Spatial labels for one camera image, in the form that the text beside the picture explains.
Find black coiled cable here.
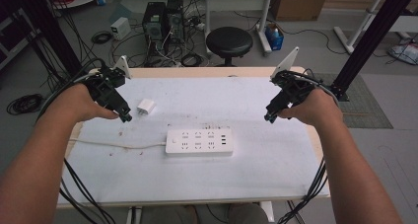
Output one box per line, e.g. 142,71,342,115
90,30,113,45
179,52,204,67
6,93,45,116

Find white table leg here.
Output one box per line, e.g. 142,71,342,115
258,200,276,224
125,205,143,224

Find person's left hand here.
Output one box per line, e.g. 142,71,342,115
48,83,120,124

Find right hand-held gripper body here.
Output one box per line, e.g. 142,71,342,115
269,45,319,111

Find brown cardboard box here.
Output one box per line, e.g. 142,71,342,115
270,0,330,23

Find person's right hand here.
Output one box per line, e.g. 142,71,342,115
277,88,345,128

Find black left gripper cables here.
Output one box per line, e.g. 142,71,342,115
35,57,116,224

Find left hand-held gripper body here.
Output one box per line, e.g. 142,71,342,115
84,55,133,111

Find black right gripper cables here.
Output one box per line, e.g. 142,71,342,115
276,68,340,224

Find white power strip cable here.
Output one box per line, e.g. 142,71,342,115
68,137,168,150

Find white desk leg frame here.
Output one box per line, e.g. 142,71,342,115
332,0,418,56

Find white table cover sheet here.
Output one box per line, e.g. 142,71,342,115
57,76,330,206

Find blue box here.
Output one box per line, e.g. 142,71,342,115
264,22,285,51

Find white charger plug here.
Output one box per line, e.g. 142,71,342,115
136,98,158,117

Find clear plastic bag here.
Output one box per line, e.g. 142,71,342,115
386,42,418,66

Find black round stool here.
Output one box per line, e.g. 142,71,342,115
205,26,254,67

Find grey floor mat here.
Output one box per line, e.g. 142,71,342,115
311,72,394,130

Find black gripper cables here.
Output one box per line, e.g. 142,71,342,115
276,68,340,224
35,57,116,224

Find black computer tower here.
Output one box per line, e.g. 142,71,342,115
165,0,185,46
141,1,168,59

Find white power supply box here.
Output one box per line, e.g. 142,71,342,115
109,16,132,41

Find black metal frame post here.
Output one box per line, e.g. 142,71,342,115
329,0,418,103
18,0,84,78

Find white power strip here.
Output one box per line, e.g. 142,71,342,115
165,127,235,157

